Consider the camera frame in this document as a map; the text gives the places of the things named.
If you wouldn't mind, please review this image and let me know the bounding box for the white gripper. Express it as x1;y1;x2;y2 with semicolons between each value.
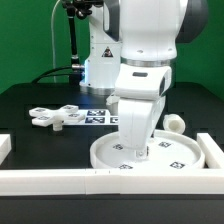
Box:
115;64;172;160

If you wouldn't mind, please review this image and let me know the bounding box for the white round table top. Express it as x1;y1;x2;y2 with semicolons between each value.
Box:
90;130;205;170

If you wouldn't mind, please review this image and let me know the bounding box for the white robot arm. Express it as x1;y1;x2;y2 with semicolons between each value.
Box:
80;0;208;162

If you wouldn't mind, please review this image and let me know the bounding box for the white marker sheet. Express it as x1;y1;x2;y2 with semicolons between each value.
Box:
64;109;118;125

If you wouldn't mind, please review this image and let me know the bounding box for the white cross-shaped table base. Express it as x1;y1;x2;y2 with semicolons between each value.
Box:
29;105;85;131

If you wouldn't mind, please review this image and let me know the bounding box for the white U-shaped fence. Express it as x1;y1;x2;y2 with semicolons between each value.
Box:
0;133;224;196

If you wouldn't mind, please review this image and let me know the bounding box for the black cable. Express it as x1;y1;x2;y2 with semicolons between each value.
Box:
31;64;85;84

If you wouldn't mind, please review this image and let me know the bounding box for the white cable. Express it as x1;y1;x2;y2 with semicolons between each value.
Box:
50;0;63;84

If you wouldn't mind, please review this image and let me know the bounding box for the black camera stand pole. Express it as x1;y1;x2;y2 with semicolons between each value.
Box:
62;0;103;86

